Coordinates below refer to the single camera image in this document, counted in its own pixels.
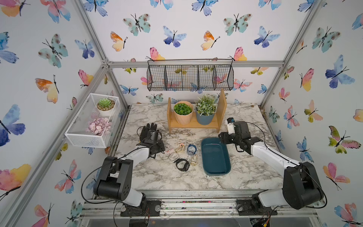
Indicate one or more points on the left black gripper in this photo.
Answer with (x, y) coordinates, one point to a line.
(161, 146)

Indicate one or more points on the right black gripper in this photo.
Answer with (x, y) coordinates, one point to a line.
(223, 138)

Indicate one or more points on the beige strap watch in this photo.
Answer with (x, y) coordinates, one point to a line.
(180, 148)

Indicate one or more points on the teal storage box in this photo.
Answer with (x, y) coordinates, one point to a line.
(215, 157)

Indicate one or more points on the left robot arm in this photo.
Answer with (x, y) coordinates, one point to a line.
(115, 176)

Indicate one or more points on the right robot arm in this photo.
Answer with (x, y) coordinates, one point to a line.
(301, 186)

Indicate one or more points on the black watch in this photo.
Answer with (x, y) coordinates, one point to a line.
(182, 165)

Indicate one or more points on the black work glove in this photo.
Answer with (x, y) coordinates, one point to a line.
(149, 133)

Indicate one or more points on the wooden shelf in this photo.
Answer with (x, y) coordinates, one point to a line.
(216, 122)

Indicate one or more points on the pink pot green plant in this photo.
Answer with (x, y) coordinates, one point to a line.
(183, 111)

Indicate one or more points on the blue pot flowering plant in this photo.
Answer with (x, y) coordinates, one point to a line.
(205, 109)

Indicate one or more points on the pink artificial flowers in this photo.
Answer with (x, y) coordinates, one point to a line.
(99, 126)

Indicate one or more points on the white pot succulent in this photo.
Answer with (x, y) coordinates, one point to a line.
(105, 107)

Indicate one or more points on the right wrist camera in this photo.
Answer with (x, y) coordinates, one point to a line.
(230, 125)

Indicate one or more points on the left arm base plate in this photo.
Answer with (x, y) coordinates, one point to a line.
(147, 208)

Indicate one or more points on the white mesh wall basket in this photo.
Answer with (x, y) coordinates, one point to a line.
(76, 132)

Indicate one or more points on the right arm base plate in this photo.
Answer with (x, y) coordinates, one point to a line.
(249, 207)

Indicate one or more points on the black wire basket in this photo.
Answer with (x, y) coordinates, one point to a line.
(197, 75)

